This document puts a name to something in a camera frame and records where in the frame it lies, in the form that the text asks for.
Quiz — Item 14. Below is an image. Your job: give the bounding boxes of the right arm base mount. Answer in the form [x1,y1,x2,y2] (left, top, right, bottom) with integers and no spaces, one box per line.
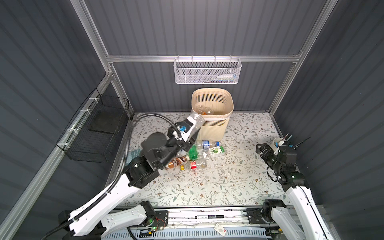
[246,208,269,225]

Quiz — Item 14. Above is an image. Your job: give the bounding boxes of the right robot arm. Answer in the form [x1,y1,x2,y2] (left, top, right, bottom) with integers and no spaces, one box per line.
[256,142,335,240]

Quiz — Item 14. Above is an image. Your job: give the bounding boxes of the brown cola bottle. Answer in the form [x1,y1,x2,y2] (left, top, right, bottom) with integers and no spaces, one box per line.
[166,156,190,170]

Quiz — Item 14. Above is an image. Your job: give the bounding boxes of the blue cap blue label bottle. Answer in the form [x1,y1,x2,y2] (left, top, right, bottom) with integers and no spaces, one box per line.
[177,112,205,142]

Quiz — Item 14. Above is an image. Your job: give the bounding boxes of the white pen cup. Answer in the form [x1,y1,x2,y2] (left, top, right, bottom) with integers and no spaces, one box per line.
[272,138,285,149]

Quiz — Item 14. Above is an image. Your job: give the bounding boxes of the green sprite bottle yellow cap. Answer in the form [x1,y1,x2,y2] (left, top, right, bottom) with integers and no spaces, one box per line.
[188,145,199,161]

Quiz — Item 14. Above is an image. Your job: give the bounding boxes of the blue label water bottle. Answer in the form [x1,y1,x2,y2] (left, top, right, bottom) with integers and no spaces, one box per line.
[196,140,220,150]

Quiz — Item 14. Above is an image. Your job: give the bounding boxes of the white tag card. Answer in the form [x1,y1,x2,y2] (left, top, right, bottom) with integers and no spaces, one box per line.
[214,223,227,237]

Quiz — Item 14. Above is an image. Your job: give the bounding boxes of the red label clear bottle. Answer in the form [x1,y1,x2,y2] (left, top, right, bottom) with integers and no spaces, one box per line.
[181,160,207,171]

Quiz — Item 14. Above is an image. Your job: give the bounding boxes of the white tube in basket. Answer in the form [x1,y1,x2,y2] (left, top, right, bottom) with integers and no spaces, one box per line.
[216,74,238,82]

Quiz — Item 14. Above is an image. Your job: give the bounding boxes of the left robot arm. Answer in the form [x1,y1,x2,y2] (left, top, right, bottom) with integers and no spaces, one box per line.
[42,114,205,240]

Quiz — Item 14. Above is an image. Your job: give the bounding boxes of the beige slatted waste bin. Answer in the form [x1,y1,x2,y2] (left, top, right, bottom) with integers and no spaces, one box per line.
[192,88,234,141]

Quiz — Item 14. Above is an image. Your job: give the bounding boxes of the orange cap clear bottle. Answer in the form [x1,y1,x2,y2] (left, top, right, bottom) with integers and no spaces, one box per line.
[195,103,215,116]

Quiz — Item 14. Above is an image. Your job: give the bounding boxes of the white wire mesh basket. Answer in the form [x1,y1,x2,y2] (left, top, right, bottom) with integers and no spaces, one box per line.
[173,58,242,85]

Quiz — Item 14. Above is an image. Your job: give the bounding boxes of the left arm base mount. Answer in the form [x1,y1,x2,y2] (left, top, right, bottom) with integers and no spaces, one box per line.
[141,210,169,228]

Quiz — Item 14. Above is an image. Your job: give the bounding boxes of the black wire basket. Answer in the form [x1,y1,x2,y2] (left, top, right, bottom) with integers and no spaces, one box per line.
[57,89,131,164]

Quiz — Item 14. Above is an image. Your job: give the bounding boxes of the black marker on rail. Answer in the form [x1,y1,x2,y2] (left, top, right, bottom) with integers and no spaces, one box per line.
[195,215,225,220]

